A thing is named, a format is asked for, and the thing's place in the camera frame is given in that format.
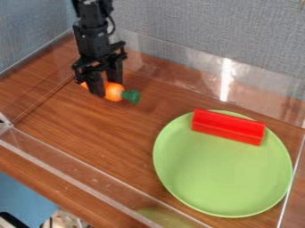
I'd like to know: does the clear acrylic enclosure wall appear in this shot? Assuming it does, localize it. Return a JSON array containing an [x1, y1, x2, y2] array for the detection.
[[0, 31, 305, 228]]

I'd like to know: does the orange toy carrot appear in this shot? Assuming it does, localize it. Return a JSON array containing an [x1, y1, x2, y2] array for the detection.
[[92, 82, 140, 104]]

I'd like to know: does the red plastic block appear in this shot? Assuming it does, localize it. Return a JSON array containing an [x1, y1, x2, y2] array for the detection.
[[190, 109, 266, 146]]

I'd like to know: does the green plate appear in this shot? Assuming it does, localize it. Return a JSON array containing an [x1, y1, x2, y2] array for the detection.
[[152, 113, 293, 218]]

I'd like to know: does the black blue robot arm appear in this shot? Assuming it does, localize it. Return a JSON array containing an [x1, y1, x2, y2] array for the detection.
[[71, 0, 127, 98]]

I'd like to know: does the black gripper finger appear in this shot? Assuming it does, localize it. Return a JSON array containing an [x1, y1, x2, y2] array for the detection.
[[106, 60, 123, 84], [85, 71, 104, 98]]

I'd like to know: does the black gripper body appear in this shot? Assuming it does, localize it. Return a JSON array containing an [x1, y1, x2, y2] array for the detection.
[[71, 22, 127, 83]]

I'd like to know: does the black cable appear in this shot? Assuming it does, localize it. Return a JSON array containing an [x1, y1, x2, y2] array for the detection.
[[106, 14, 116, 37]]

